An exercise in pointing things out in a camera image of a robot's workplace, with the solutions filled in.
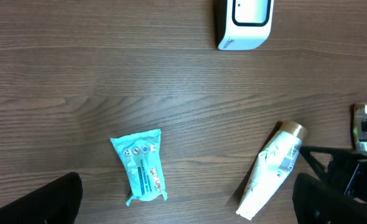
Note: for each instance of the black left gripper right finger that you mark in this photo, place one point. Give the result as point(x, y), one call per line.
point(315, 202)

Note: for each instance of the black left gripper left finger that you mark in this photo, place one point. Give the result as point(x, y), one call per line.
point(57, 202)

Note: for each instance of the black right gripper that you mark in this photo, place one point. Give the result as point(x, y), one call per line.
point(347, 169)

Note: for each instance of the white Pantene tube gold cap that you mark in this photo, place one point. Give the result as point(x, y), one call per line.
point(273, 165)

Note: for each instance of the teal wet wipes packet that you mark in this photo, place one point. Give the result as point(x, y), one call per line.
point(140, 156)

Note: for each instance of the white barcode scanner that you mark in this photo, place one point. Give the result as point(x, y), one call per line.
point(242, 24)

